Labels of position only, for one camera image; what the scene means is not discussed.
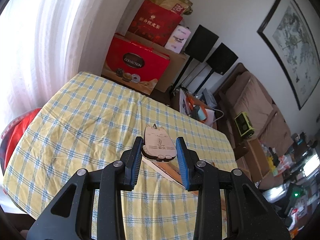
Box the wooden folding fan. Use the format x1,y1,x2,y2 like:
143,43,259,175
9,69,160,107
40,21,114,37
142,157,185,189

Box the wooden cat shaped bookmark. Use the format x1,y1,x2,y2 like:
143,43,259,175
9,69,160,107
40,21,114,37
142,124,177,162

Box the shallow cardboard tray on sofa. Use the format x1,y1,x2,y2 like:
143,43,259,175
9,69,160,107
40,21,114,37
245,139,276,189

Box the yellow checkered tablecloth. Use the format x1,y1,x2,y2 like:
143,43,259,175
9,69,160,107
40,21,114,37
3,73,237,239

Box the brown sofa cushion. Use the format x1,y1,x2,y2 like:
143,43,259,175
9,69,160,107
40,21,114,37
234,77,273,138

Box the brown sofa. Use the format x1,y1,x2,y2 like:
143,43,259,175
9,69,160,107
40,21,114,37
214,63,293,190

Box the red plastic bag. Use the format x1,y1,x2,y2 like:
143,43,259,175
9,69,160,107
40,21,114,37
1,108,41,174

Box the red gift box lower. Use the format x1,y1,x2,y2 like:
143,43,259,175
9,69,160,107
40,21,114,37
102,34,170,95

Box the black speaker right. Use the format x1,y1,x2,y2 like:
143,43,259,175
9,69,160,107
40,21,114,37
206,43,238,75

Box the black speaker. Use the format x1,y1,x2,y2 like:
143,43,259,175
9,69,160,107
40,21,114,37
206,43,238,75
185,25,219,62

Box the black speaker left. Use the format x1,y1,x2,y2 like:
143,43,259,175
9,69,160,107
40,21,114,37
185,25,219,62

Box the pink small box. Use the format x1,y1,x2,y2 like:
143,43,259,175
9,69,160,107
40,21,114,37
164,25,191,54

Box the red gift bag upper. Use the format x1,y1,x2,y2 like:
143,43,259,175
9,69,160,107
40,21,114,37
128,0,183,46

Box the white curtain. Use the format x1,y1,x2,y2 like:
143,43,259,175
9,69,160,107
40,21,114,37
1,0,130,129

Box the framed ink painting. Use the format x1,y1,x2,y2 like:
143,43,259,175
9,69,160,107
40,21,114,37
257,0,319,109

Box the gold paper bag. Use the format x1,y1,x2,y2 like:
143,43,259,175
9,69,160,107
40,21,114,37
149,0,193,15

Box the brown cardboard box by wall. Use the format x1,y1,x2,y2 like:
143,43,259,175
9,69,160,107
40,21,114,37
125,31,188,92

